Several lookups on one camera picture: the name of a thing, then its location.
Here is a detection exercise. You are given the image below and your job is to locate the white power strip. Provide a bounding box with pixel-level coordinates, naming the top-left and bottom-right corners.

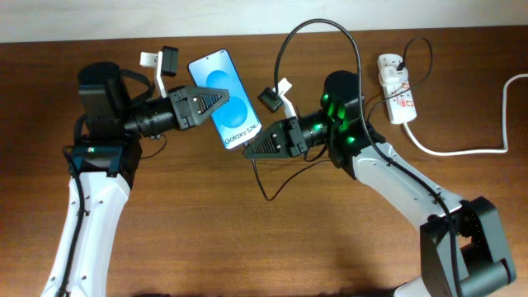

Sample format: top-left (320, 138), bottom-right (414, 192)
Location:
top-left (377, 54), bottom-right (417, 125)

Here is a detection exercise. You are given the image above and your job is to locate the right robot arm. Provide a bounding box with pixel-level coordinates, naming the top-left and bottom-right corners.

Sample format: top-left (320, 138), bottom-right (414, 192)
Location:
top-left (243, 70), bottom-right (516, 296)

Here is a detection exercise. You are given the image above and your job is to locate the white power strip cord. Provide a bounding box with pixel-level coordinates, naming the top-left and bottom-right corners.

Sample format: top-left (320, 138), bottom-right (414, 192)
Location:
top-left (402, 73), bottom-right (528, 158)

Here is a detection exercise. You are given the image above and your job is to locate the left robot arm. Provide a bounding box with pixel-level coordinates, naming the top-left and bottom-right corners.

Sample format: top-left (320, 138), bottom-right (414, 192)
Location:
top-left (42, 62), bottom-right (229, 296)

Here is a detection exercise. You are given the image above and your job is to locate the black USB charging cable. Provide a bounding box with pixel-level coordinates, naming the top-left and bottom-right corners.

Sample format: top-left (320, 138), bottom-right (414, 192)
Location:
top-left (243, 37), bottom-right (434, 203)

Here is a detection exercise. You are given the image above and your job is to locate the white USB charger plug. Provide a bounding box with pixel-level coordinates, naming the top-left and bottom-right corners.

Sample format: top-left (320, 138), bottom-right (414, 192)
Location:
top-left (379, 66), bottom-right (408, 87)

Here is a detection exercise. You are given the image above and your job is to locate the blue Samsung Galaxy smartphone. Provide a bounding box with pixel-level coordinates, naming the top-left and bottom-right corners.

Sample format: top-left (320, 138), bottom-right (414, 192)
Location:
top-left (186, 48), bottom-right (264, 151)

